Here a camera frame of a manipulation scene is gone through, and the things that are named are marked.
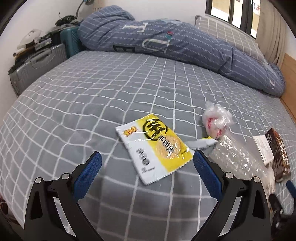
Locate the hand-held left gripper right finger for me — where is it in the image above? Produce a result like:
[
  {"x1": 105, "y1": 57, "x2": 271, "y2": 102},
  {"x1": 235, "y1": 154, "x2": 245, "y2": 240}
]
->
[{"x1": 191, "y1": 149, "x2": 278, "y2": 241}]

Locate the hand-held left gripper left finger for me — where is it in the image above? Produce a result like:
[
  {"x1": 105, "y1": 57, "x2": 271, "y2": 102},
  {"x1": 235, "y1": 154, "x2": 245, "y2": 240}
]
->
[{"x1": 24, "y1": 151, "x2": 104, "y2": 241}]

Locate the clear plastic bag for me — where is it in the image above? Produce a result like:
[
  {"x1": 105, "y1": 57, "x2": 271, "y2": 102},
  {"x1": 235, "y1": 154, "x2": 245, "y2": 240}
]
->
[{"x1": 207, "y1": 133, "x2": 275, "y2": 193}]

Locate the brown cardboard box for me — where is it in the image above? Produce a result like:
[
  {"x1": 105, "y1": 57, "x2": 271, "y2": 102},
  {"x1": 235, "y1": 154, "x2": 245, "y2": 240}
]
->
[{"x1": 264, "y1": 128, "x2": 291, "y2": 182}]

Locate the white plastic bag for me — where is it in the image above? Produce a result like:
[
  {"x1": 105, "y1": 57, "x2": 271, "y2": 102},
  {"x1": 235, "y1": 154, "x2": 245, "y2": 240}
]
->
[{"x1": 203, "y1": 101, "x2": 234, "y2": 139}]

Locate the yellow snack packet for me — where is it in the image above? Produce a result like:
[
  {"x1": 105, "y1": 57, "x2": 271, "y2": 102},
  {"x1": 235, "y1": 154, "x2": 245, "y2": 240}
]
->
[{"x1": 116, "y1": 113, "x2": 194, "y2": 185}]

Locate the wooden headboard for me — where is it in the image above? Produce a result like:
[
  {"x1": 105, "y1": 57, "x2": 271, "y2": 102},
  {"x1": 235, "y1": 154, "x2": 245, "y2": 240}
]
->
[{"x1": 279, "y1": 53, "x2": 296, "y2": 116}]

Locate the grey suitcase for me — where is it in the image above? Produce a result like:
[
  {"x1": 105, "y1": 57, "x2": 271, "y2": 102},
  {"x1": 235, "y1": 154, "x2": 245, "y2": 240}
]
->
[{"x1": 9, "y1": 43, "x2": 67, "y2": 96}]

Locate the blue striped quilt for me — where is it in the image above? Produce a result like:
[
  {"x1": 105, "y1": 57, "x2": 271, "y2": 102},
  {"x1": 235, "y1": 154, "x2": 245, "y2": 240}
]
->
[{"x1": 77, "y1": 6, "x2": 285, "y2": 96}]

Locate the teal suitcase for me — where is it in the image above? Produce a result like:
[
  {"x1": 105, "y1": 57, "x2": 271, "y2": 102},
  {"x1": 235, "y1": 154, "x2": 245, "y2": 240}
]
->
[{"x1": 60, "y1": 26, "x2": 81, "y2": 58}]

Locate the grey checked pillow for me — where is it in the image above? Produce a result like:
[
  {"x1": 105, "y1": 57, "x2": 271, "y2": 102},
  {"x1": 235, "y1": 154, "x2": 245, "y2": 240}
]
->
[{"x1": 194, "y1": 15, "x2": 270, "y2": 64}]

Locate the pile of dark clutter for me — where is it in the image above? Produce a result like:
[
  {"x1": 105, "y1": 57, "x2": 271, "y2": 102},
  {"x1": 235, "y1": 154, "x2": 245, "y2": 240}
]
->
[{"x1": 13, "y1": 28, "x2": 62, "y2": 63}]

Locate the beige curtain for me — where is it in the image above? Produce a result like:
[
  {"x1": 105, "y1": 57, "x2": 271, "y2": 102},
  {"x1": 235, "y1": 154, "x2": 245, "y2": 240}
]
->
[{"x1": 255, "y1": 5, "x2": 286, "y2": 64}]

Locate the black tangled object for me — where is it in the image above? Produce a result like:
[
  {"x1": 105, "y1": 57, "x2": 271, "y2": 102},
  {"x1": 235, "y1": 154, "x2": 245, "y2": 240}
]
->
[{"x1": 55, "y1": 15, "x2": 78, "y2": 26}]

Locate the dark framed window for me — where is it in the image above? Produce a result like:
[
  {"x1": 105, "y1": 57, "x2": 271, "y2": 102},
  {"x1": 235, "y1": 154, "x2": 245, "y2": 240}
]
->
[{"x1": 206, "y1": 0, "x2": 262, "y2": 39}]

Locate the blue desk lamp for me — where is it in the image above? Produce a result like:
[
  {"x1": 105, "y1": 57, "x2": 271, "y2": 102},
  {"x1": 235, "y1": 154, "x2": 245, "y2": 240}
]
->
[{"x1": 75, "y1": 0, "x2": 94, "y2": 18}]

